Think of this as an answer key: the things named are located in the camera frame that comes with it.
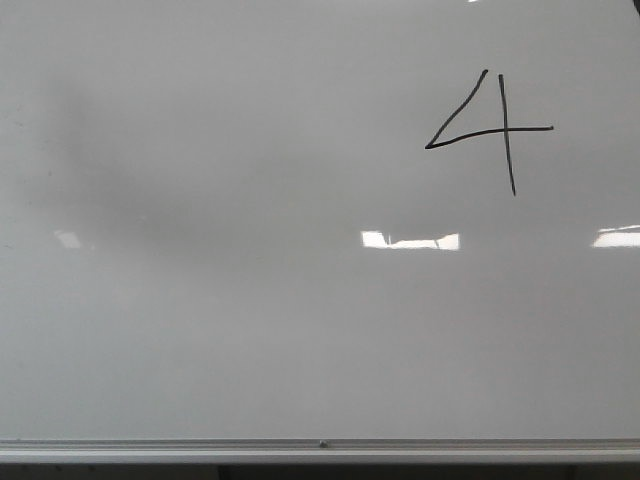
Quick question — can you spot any white whiteboard with aluminium frame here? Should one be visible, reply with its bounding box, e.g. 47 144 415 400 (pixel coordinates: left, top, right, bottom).
1 1 639 464

